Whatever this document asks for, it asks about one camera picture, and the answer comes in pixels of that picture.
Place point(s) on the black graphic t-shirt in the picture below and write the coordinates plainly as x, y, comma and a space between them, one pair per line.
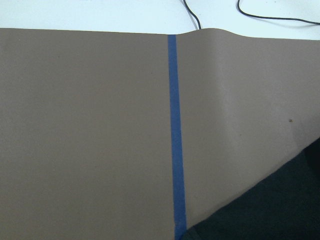
283, 206

